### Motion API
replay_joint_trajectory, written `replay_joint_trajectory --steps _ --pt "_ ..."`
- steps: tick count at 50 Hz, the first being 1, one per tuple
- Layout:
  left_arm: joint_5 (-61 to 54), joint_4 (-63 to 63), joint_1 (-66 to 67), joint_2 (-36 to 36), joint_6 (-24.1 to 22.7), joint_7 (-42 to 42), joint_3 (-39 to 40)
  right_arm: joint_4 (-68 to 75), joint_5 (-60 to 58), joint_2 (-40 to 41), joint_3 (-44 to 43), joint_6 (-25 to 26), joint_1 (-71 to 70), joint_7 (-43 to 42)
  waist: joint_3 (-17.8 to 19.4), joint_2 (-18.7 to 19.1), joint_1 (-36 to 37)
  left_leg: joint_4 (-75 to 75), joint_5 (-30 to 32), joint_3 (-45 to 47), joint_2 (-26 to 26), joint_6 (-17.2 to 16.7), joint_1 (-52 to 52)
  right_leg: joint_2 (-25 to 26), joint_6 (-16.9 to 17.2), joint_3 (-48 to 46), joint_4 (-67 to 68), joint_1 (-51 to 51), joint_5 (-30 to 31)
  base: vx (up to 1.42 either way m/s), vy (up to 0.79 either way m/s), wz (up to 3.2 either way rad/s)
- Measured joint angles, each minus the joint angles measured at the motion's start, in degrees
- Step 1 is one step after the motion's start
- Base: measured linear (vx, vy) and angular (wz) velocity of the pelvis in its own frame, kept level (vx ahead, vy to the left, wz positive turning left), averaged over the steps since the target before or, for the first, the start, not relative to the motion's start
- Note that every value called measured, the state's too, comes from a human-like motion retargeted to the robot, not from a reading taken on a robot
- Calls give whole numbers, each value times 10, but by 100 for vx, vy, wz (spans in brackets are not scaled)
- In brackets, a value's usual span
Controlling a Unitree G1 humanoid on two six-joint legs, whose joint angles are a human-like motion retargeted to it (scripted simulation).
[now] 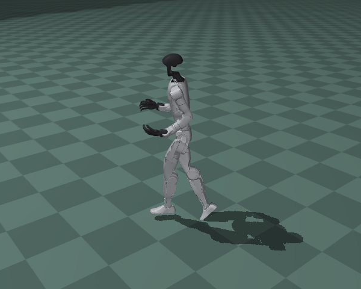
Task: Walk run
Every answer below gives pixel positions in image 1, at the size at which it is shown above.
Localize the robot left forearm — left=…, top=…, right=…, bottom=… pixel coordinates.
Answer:
left=162, top=115, right=191, bottom=138

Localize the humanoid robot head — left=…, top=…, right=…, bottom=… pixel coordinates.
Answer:
left=162, top=54, right=185, bottom=82

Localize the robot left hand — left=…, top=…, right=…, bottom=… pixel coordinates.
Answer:
left=143, top=124, right=168, bottom=137

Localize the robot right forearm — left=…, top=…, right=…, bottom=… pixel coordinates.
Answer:
left=158, top=104, right=171, bottom=112

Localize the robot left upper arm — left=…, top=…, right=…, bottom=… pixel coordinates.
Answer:
left=170, top=85, right=193, bottom=120

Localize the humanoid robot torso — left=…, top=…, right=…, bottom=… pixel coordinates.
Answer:
left=167, top=77, right=192, bottom=144

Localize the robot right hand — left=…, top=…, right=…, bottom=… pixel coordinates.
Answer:
left=139, top=99, right=165, bottom=111

